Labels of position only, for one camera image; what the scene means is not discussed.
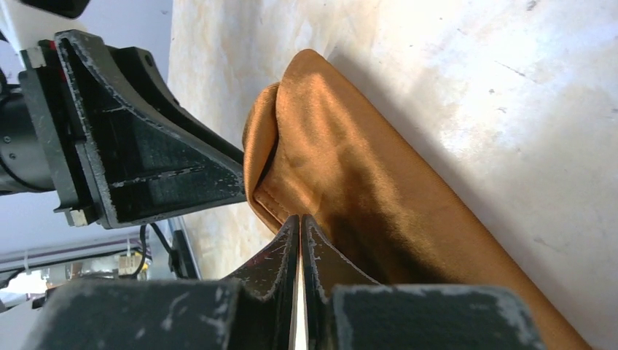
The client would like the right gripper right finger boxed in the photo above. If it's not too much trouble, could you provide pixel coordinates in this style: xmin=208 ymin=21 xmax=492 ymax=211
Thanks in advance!
xmin=300 ymin=215 xmax=545 ymax=349

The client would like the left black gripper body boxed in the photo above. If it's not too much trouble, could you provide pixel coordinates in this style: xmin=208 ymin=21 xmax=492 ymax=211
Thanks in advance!
xmin=1 ymin=41 xmax=97 ymax=227

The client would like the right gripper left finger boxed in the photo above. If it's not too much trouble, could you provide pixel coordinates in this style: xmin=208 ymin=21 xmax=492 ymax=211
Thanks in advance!
xmin=24 ymin=215 xmax=300 ymax=349

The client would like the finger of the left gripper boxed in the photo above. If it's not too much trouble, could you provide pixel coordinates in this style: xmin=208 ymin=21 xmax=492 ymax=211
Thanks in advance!
xmin=55 ymin=30 xmax=246 ymax=228
xmin=109 ymin=47 xmax=243 ymax=165

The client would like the brown cloth napkin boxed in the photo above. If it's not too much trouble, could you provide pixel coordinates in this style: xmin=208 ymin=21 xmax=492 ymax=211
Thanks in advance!
xmin=243 ymin=49 xmax=588 ymax=349

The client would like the aluminium frame rail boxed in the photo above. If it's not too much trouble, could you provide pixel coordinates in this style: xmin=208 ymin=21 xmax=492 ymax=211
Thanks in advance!
xmin=0 ymin=217 xmax=194 ymax=281

